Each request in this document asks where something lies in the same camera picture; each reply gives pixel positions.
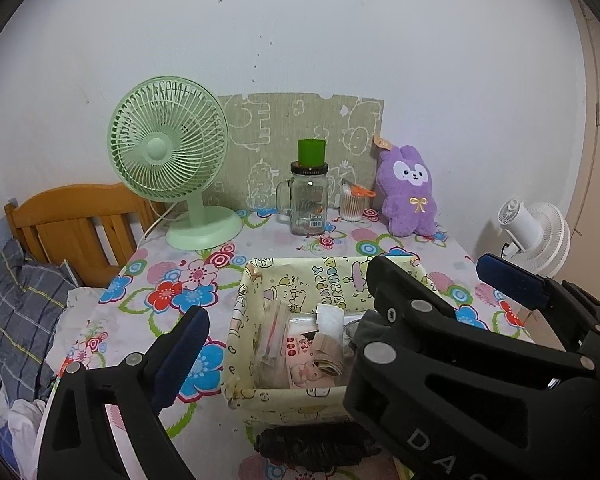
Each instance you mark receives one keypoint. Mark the glass jar mug black lid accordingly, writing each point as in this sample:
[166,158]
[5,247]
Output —
[307,205]

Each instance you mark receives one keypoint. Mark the small orange clip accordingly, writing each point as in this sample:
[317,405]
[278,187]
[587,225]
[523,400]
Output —
[364,191]

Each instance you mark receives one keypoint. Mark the beige socks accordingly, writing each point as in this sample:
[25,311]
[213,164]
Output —
[330,350]

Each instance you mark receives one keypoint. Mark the black ruffled scrunchie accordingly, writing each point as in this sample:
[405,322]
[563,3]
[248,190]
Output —
[305,440]

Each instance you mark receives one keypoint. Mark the wooden bed headboard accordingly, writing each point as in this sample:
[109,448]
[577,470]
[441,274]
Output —
[70,220]

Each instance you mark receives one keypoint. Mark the green plastic cup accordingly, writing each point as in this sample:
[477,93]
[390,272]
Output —
[312,152]

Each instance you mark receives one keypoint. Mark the white standing fan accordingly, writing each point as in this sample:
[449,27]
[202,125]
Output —
[545,240]

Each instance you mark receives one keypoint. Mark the cartoon printed cardboard panel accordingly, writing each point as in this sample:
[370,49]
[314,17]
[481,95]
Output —
[280,125]

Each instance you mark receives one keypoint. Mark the white folded tissue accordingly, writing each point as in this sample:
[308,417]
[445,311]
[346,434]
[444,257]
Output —
[330,317]

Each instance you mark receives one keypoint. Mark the green desk fan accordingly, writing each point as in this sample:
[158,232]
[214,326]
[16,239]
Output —
[160,150]

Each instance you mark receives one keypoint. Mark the floral tablecloth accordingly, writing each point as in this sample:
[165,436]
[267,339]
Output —
[145,270]

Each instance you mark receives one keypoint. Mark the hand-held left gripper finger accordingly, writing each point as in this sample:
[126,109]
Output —
[180,360]

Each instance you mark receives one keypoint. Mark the purple plush rabbit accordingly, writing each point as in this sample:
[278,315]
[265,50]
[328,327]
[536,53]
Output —
[410,200]

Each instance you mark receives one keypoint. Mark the clear pink printed zip pouch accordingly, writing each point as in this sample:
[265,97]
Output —
[300,360]

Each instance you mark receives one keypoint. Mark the white crumpled clothing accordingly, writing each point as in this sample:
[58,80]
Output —
[25,415]

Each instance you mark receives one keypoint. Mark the grey plaid bedding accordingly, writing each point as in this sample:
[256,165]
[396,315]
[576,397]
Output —
[20,300]

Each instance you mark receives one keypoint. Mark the yellow printed fabric storage basket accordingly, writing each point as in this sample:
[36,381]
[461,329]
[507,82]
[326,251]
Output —
[290,410]

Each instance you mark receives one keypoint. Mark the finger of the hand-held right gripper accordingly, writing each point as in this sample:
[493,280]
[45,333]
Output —
[512,280]
[395,290]

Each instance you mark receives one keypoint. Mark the cotton swab container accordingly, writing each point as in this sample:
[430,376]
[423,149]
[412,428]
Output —
[352,208]

